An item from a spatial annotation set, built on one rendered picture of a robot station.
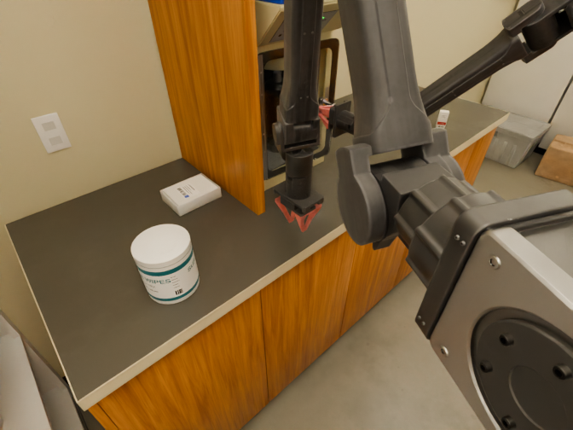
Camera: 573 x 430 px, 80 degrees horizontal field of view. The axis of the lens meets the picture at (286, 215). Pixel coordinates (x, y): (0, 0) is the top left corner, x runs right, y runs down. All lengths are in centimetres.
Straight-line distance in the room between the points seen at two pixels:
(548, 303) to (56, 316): 95
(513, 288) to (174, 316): 76
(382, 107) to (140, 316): 74
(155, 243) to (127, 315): 19
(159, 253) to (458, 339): 66
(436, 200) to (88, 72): 114
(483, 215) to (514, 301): 5
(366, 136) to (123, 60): 106
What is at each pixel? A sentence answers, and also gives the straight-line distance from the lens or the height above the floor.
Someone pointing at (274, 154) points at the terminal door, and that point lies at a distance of 114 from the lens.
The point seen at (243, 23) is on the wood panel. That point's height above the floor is 148.
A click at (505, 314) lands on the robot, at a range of 23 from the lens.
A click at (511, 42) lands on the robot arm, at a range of 92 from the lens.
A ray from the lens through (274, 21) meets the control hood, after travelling 91.
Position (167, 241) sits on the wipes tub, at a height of 109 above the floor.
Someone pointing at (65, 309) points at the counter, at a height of 94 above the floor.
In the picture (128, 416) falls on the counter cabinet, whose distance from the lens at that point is 104.
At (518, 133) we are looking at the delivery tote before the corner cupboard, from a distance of 355.
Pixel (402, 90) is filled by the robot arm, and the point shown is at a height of 153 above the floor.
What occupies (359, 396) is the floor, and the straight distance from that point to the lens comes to 180.
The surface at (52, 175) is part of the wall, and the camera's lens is 135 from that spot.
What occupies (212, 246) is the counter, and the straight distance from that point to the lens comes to 101.
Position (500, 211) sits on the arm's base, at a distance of 24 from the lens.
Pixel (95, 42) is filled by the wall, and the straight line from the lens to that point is 127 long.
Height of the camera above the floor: 164
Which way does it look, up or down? 40 degrees down
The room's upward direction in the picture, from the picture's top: straight up
